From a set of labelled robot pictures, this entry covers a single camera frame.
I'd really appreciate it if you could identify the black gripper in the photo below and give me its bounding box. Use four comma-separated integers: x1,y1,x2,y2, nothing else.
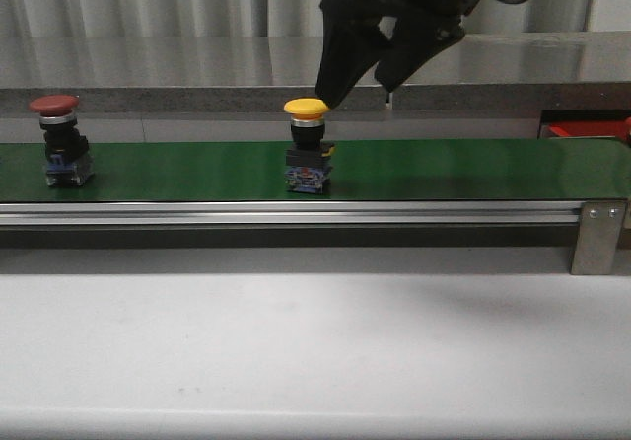
315,0,465,109

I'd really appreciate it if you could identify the green conveyor belt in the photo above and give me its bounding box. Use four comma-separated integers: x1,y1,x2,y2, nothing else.
1,138,630,203

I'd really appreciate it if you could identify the red plastic tray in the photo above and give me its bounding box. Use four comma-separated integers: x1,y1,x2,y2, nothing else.
548,120,627,144

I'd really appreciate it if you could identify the grey stone counter slab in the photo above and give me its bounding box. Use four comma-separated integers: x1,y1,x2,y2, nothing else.
0,35,393,114

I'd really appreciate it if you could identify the white pleated curtain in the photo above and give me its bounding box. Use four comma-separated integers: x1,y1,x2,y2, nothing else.
1,0,592,38

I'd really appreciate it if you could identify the steel conveyor support bracket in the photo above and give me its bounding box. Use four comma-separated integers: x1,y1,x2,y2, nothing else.
570,200,627,275

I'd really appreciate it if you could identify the aluminium conveyor frame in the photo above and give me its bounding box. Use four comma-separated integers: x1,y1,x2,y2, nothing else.
0,198,631,229

